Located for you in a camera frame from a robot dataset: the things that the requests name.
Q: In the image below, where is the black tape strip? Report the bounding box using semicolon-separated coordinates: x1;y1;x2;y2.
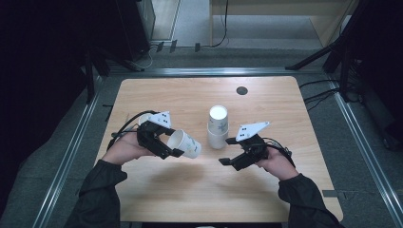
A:
102;104;115;123

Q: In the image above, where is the person's right hand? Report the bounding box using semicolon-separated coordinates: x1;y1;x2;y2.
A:
255;146;300;181

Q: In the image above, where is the light wooden shelf unit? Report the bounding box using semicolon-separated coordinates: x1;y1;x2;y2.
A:
208;0;359;48

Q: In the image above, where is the right hand-held gripper cable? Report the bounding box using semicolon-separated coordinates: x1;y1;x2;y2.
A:
263;137;297;169

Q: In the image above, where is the black hanging cable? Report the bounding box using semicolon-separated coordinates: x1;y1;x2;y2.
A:
210;0;230;48

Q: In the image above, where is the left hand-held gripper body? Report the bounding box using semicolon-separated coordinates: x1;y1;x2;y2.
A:
136;110;172;156

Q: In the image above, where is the black floor cable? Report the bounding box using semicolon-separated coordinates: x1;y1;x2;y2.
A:
298;78;340;90
303;87;340;105

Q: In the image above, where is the white floor cable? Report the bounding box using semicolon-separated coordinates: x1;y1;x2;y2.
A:
138;47;155;69

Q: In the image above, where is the left hand-held gripper cable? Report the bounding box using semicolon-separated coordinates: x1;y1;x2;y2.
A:
107;109;160;151

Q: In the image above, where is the black tripod stand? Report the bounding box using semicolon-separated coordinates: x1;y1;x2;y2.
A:
284;0;369;103

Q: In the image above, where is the black cabinet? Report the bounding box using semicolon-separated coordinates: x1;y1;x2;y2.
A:
115;0;157;62

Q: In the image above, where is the grey tape piece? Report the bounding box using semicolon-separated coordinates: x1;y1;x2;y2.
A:
321;189;347;200

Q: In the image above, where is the black metal stand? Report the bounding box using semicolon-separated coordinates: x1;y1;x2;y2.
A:
84;47;145;104

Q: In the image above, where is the hand-held gripper cable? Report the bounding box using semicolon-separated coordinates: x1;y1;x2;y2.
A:
107;109;160;151
263;137;297;169

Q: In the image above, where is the flower printed white paper cup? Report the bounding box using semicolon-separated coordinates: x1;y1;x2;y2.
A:
208;104;229;136

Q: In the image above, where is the faintly printed white paper cup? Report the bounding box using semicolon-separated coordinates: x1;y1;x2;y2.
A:
166;128;202;160

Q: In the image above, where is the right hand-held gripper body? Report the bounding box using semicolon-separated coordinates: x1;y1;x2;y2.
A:
234;121;271;163

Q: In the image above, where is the metal floor rail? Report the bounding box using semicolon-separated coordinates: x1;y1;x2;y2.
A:
107;66;324;77
327;74;403;227
31;75;106;228

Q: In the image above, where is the person's left hand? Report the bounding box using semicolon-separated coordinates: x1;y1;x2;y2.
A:
102;131;156;165

